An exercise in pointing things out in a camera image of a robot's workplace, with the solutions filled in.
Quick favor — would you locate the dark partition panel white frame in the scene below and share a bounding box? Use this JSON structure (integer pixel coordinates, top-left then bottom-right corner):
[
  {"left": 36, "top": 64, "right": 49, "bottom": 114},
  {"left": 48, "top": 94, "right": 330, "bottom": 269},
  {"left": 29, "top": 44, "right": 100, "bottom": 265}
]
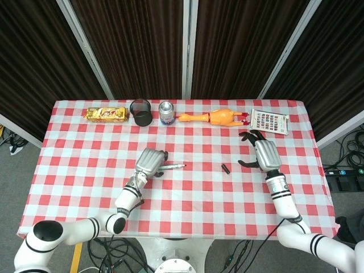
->
[
  {"left": 0, "top": 0, "right": 115, "bottom": 149},
  {"left": 63, "top": 0, "right": 191, "bottom": 101},
  {"left": 257, "top": 0, "right": 364, "bottom": 149},
  {"left": 189, "top": 0, "right": 315, "bottom": 101}
]

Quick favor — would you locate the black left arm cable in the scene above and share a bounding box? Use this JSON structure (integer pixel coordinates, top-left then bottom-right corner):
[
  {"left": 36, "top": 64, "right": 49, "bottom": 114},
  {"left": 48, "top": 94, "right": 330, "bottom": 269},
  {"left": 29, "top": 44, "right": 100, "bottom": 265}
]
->
[{"left": 133, "top": 191, "right": 145, "bottom": 210}]

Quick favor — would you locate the pen with dark cap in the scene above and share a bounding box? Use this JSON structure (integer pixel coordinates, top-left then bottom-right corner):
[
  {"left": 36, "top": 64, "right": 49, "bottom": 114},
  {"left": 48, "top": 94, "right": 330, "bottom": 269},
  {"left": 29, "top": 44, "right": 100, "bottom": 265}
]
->
[{"left": 158, "top": 162, "right": 187, "bottom": 172}]

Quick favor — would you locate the black cable tangle under robot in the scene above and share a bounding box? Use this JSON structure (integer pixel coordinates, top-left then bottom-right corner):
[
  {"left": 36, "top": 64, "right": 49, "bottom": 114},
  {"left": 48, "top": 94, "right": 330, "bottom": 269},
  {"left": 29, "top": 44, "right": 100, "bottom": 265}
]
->
[{"left": 85, "top": 237, "right": 156, "bottom": 273}]

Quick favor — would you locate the red white checkered tablecloth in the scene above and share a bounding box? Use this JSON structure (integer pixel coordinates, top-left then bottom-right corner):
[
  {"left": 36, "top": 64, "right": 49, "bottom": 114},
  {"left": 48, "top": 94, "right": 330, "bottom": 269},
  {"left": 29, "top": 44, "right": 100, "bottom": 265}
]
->
[{"left": 16, "top": 99, "right": 340, "bottom": 243}]

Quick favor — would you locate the black floor cable bundle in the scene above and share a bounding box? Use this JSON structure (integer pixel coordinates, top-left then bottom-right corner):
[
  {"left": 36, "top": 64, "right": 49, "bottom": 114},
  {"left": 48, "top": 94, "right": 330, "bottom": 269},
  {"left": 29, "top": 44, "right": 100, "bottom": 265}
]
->
[
  {"left": 334, "top": 123, "right": 364, "bottom": 171},
  {"left": 0, "top": 124, "right": 30, "bottom": 156}
]

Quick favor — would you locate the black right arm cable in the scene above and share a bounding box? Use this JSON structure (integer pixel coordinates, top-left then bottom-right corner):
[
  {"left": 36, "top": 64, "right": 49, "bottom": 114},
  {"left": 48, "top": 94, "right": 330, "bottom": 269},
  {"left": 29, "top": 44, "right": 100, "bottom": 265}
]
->
[{"left": 221, "top": 217, "right": 288, "bottom": 271}]

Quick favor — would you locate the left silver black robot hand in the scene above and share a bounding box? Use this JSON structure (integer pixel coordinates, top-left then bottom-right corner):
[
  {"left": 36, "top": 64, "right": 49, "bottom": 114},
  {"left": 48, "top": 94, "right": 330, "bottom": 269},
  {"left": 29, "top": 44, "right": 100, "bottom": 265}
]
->
[{"left": 134, "top": 147, "right": 169, "bottom": 179}]

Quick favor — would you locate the silver blue drink can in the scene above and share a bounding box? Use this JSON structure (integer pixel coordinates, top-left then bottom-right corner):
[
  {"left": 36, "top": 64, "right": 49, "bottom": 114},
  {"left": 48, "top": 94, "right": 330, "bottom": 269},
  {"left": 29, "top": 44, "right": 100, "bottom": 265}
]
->
[{"left": 158, "top": 101, "right": 175, "bottom": 126}]

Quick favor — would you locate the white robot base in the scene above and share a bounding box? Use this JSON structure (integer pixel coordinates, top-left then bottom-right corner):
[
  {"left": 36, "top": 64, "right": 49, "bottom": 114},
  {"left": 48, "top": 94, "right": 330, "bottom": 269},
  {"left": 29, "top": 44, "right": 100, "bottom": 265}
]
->
[{"left": 135, "top": 237, "right": 214, "bottom": 273}]

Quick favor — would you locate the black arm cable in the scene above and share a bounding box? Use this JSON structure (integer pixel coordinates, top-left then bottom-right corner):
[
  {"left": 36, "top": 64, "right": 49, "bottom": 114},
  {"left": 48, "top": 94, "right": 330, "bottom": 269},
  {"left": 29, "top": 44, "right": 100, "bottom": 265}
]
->
[
  {"left": 221, "top": 217, "right": 288, "bottom": 271},
  {"left": 133, "top": 191, "right": 145, "bottom": 210}
]

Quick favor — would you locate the black mesh pen holder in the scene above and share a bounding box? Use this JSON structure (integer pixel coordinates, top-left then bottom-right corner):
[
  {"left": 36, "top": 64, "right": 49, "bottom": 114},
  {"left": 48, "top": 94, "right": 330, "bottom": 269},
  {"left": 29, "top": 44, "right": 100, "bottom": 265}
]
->
[{"left": 129, "top": 98, "right": 154, "bottom": 127}]

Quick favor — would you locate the yellow rubber chicken toy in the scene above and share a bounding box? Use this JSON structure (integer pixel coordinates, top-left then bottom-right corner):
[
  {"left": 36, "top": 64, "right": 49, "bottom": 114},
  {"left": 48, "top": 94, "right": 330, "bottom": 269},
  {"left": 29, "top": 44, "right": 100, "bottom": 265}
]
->
[{"left": 175, "top": 108, "right": 251, "bottom": 128}]

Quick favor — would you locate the golden snack packet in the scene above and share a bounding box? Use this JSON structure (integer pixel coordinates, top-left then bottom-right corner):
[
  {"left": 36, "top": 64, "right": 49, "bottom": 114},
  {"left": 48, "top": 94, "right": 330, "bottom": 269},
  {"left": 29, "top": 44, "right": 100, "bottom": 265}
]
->
[{"left": 83, "top": 106, "right": 130, "bottom": 124}]

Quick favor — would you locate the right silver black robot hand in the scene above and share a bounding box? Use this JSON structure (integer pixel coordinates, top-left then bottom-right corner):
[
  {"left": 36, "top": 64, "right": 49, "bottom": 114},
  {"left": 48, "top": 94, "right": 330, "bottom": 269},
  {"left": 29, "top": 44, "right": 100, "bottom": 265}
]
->
[{"left": 237, "top": 130, "right": 283, "bottom": 173}]

